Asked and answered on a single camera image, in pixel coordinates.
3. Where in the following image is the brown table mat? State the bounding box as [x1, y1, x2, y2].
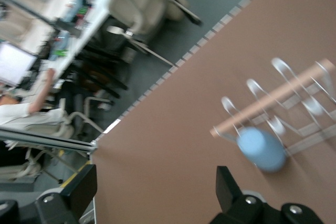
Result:
[89, 0, 336, 224]

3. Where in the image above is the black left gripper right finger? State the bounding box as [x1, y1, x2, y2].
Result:
[209, 166, 325, 224]

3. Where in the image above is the beige chair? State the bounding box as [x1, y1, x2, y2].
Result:
[109, 0, 203, 36]

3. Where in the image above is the blue plastic cup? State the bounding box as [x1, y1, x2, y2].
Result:
[236, 126, 287, 174]

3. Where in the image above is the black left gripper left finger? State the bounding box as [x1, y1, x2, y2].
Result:
[0, 165, 98, 224]

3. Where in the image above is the grey office chair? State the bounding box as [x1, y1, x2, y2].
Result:
[25, 97, 113, 141]

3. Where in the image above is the person in white shirt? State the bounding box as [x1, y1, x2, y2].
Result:
[0, 95, 69, 130]

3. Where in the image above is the computer monitor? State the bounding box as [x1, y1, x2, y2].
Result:
[0, 41, 37, 87]

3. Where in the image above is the black chair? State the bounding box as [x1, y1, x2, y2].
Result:
[65, 45, 129, 99]

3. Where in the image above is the white wire cup rack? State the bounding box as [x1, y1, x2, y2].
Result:
[209, 57, 336, 156]

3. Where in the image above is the white desk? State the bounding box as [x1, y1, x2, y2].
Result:
[39, 0, 132, 78]

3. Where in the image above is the aluminium profile rail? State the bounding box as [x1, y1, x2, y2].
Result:
[0, 126, 98, 154]

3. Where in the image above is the dark waste bin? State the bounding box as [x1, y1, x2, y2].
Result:
[107, 26, 137, 62]

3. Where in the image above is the person bare forearm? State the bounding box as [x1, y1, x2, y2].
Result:
[28, 68, 57, 113]

